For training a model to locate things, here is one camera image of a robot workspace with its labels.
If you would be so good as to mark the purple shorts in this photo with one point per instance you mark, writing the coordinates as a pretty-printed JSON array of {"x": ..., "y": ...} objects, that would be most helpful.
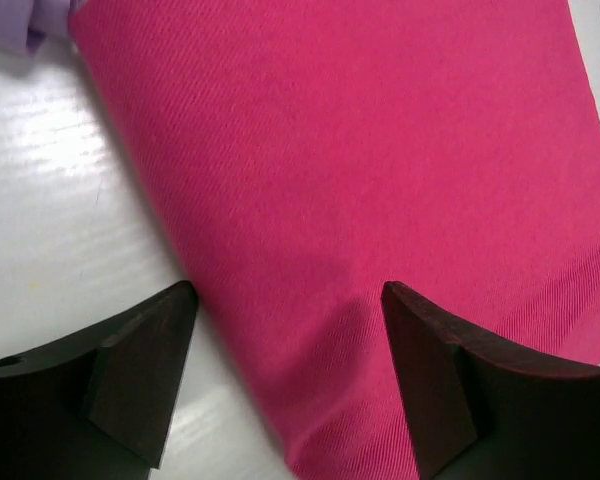
[{"x": 25, "y": 24}]

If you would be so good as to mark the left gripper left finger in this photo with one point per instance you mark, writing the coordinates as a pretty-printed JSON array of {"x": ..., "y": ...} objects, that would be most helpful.
[{"x": 98, "y": 403}]

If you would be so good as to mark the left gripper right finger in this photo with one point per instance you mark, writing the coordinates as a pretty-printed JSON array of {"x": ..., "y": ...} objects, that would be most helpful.
[{"x": 479, "y": 406}]

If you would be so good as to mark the pink cloth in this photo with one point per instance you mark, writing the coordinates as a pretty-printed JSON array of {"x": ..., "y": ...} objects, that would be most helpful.
[{"x": 300, "y": 154}]

